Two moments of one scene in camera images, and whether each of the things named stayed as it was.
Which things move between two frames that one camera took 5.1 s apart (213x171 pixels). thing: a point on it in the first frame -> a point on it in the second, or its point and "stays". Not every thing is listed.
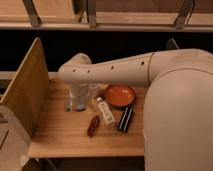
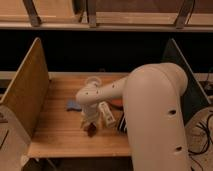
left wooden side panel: (27, 93) stays
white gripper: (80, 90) -> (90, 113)
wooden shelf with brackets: (106, 15) stays
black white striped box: (124, 120) stays
